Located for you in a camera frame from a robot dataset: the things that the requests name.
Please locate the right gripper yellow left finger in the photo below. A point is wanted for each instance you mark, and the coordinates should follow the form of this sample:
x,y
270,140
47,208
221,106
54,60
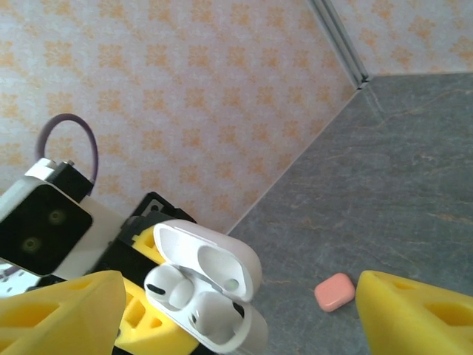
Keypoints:
x,y
55,321

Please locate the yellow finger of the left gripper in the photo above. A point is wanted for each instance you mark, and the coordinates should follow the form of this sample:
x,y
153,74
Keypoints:
x,y
146,242
148,333

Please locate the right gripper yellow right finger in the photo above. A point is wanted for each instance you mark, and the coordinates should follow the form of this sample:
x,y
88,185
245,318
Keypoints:
x,y
417,325

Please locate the white earbud charging case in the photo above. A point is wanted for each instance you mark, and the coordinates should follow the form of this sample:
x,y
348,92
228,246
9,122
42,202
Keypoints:
x,y
221,251

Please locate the pink earbud charging case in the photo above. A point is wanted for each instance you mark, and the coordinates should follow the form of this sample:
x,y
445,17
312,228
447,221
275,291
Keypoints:
x,y
334,292

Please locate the aluminium frame corner post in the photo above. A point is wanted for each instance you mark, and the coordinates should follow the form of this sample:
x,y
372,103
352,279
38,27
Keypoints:
x,y
341,40

